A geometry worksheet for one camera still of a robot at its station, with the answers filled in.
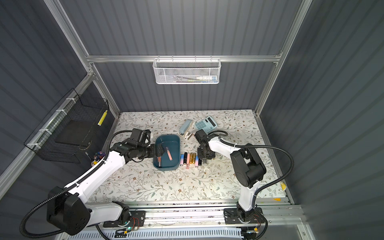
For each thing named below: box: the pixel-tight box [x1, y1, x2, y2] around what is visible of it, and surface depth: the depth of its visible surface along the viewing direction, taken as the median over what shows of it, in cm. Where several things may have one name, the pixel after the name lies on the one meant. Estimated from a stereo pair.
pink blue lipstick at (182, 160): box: [180, 154, 185, 167], surface depth 93 cm
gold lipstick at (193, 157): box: [191, 152, 197, 164], surface depth 96 cm
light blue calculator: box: [194, 116, 218, 135], surface depth 113 cm
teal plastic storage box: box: [153, 134, 181, 172], surface depth 95 cm
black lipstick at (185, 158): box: [183, 152, 188, 165], surface depth 95 cm
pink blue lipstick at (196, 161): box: [195, 155, 199, 168], surface depth 93 cm
